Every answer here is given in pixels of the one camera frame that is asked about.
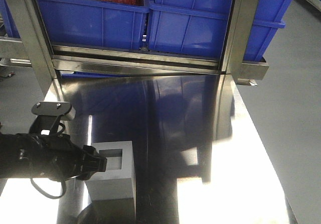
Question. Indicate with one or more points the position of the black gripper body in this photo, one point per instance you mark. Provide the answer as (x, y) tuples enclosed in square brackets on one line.
[(60, 159)]

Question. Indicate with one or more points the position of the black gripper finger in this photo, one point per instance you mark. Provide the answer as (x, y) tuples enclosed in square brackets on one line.
[(92, 161), (85, 176)]

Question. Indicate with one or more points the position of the gray square hollow base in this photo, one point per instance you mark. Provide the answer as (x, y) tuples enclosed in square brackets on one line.
[(118, 180)]

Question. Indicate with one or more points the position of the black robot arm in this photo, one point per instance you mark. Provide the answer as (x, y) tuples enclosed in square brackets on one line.
[(20, 156)]

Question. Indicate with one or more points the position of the blue bin far left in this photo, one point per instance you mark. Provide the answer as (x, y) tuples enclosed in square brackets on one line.
[(9, 23)]

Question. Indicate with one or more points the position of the blue bin with red items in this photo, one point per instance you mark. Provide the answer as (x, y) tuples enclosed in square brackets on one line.
[(94, 23)]

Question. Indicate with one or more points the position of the blue plastic bin right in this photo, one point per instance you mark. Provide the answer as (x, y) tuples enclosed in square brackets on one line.
[(198, 27)]

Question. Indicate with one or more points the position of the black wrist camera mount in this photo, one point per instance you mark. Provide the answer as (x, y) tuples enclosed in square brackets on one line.
[(49, 115)]

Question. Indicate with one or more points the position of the stainless steel rack frame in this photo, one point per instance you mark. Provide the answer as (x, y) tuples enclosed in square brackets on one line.
[(33, 49)]

